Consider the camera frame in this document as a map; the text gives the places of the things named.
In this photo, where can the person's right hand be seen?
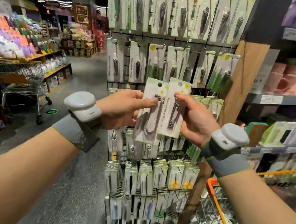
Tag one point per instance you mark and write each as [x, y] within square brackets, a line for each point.
[199, 121]

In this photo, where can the person's left hand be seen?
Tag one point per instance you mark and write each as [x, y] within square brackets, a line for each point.
[120, 109]

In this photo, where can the white carded nail clipper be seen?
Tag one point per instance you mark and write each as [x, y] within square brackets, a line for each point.
[172, 117]
[147, 127]

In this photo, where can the rows of hung nail clipper packs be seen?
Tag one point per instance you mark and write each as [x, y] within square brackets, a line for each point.
[174, 9]

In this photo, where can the person's left forearm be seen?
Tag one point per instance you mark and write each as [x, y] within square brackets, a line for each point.
[5, 178]

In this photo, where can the wooden laundry shelf unit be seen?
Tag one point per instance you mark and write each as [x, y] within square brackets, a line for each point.
[57, 66]

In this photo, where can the large white product box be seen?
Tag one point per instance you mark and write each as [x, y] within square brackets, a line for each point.
[263, 72]

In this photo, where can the empty silver shopping cart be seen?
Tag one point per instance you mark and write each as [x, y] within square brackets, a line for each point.
[14, 77]

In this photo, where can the grey wrist tracker band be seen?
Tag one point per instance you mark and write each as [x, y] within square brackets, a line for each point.
[230, 139]
[79, 108]

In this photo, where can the teal orange box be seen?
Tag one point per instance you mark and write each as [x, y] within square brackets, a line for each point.
[255, 133]

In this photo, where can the green floor sticker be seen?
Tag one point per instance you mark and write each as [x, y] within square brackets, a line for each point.
[51, 111]

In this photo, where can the green white box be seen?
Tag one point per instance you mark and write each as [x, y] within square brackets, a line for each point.
[278, 133]

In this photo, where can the distant goods display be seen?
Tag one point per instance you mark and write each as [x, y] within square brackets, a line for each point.
[82, 34]

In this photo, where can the row of pastel laundry bottles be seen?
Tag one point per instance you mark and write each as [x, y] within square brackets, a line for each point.
[15, 35]

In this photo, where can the wooden post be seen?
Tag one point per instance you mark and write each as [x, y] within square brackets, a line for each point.
[248, 70]

